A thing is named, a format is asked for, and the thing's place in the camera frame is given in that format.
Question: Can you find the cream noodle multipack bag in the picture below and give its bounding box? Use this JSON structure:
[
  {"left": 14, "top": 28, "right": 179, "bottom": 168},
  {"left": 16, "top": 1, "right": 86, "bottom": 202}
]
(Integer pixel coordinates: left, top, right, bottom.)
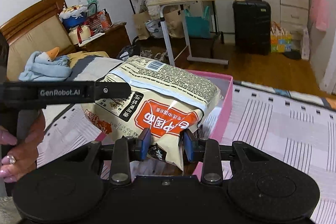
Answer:
[{"left": 82, "top": 56, "right": 221, "bottom": 169}]

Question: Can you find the person's left hand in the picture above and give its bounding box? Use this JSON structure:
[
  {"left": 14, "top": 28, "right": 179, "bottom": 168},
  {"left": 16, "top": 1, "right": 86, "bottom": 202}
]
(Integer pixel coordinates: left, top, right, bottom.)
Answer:
[{"left": 1, "top": 110, "right": 46, "bottom": 184}]

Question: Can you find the pink storage box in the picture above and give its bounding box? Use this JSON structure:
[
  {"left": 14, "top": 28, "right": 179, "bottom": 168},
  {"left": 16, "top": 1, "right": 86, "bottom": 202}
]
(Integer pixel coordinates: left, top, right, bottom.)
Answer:
[{"left": 85, "top": 71, "right": 233, "bottom": 177}]

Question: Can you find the blue goose plush toy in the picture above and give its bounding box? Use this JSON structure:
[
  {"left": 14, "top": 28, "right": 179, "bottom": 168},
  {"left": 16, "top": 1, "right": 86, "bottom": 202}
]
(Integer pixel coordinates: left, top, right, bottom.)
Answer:
[{"left": 18, "top": 47, "right": 72, "bottom": 82}]

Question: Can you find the wooden bed headboard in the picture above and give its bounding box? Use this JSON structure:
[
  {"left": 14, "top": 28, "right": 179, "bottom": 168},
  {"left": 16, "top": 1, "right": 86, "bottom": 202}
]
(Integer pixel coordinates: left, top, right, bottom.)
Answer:
[{"left": 1, "top": 0, "right": 75, "bottom": 81}]

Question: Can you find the wooden nightstand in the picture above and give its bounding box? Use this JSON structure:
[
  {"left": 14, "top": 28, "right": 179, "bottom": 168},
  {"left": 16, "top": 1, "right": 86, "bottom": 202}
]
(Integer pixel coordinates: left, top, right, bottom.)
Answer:
[{"left": 75, "top": 22, "right": 131, "bottom": 58}]

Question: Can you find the teal shopping bag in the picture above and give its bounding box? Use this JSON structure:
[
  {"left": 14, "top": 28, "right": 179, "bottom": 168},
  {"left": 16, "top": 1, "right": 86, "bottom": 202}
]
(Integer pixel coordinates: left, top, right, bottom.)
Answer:
[{"left": 185, "top": 6, "right": 211, "bottom": 39}]

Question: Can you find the brown paper bag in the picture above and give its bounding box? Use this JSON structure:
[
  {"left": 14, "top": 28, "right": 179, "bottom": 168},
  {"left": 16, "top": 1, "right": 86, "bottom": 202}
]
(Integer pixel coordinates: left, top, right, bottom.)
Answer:
[{"left": 133, "top": 11, "right": 150, "bottom": 40}]

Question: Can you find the colourful gift bag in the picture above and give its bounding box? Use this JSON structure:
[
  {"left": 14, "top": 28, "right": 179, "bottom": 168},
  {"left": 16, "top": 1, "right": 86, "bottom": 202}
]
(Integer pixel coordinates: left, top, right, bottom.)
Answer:
[{"left": 270, "top": 22, "right": 291, "bottom": 53}]

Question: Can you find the black suitcase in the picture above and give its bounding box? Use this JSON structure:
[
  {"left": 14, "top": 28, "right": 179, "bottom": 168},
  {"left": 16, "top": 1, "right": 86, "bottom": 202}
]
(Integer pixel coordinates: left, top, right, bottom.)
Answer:
[{"left": 232, "top": 0, "right": 271, "bottom": 55}]

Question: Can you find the white tissue pack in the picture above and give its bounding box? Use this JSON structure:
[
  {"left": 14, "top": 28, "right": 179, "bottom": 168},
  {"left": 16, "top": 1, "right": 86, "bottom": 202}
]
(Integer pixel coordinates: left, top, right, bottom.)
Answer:
[{"left": 300, "top": 27, "right": 310, "bottom": 61}]

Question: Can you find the wooden top side table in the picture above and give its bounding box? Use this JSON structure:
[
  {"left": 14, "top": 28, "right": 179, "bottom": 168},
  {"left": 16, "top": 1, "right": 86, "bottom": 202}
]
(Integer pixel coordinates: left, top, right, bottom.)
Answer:
[{"left": 147, "top": 0, "right": 244, "bottom": 67}]

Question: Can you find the pink paper bag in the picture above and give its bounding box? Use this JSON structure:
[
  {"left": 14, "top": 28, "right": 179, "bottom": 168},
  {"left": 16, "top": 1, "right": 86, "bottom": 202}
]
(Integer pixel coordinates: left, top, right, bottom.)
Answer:
[{"left": 309, "top": 0, "right": 329, "bottom": 32}]

